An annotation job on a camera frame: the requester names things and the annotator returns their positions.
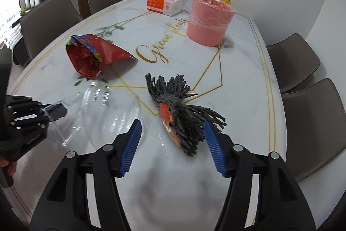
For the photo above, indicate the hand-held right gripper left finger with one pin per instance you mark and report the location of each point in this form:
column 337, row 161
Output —
column 131, row 148

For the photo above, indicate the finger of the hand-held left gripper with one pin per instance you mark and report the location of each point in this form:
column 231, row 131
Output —
column 58, row 112
column 24, row 103

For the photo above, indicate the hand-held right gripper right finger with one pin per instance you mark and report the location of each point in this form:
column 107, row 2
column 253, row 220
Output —
column 215, row 148

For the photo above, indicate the clear plastic cup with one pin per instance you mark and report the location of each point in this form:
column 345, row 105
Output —
column 67, row 117

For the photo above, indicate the black shredded paper bundle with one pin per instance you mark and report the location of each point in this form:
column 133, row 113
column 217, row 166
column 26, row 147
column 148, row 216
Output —
column 183, row 114

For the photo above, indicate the pink waste bin with liner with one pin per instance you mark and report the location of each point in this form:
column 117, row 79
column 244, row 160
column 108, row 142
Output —
column 208, row 22

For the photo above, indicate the person's left hand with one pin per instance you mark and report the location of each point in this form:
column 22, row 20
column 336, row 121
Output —
column 9, row 167

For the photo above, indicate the clear plastic bottle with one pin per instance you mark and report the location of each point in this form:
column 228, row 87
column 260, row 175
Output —
column 113, row 106

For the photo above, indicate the red foil snack bag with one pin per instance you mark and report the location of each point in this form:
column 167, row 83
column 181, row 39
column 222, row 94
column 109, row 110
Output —
column 92, row 55

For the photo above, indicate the orange and white tissue box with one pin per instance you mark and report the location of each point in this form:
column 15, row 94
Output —
column 163, row 5

